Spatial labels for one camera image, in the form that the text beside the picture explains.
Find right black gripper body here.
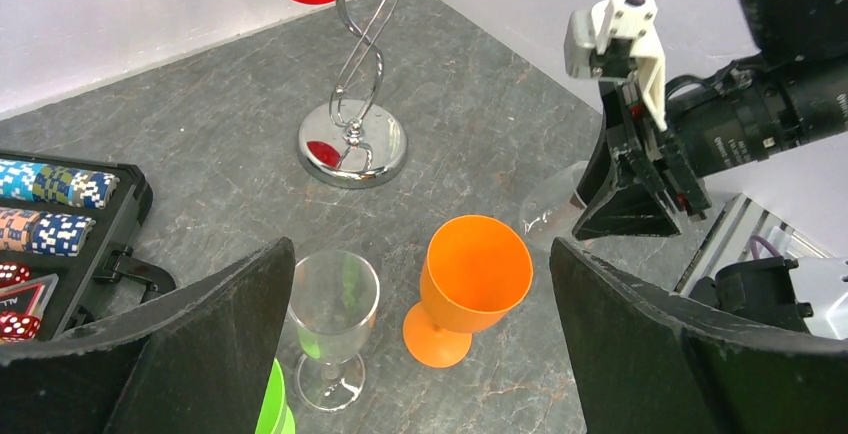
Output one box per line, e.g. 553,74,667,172
616,76,796,220

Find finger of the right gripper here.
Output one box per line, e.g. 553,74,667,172
572,109,681,241

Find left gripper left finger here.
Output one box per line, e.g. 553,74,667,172
1,238,295,433

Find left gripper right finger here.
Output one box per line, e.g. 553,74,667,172
549,238,847,433

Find clear wine glass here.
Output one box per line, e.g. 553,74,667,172
519,161,588,252
288,250,381,413

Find green plastic wine glass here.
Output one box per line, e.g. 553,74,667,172
255,359,296,434

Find clear wine glass front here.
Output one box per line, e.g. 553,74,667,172
288,250,381,413

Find orange plastic wine glass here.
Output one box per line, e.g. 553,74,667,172
402,215,534,368

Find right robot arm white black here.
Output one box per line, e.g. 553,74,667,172
564,0,847,241

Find chrome wine glass rack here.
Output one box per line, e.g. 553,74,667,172
297,0,408,189

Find black poker chip case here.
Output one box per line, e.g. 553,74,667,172
1,150,177,341

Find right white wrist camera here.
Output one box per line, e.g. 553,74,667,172
564,0,668,132

